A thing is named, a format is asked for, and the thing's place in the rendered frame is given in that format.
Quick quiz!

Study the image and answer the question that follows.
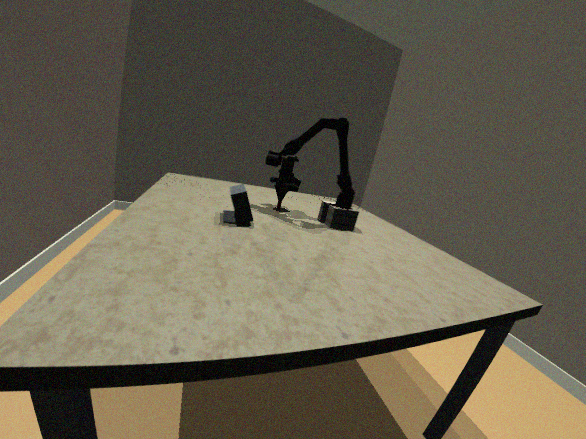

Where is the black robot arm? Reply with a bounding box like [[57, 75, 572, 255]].
[[265, 118, 355, 209]]

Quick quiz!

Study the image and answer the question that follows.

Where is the dark grey sloped panel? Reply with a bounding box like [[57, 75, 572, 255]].
[[223, 184, 253, 225]]

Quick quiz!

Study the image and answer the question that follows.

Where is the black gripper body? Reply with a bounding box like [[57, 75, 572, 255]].
[[270, 168, 299, 192]]

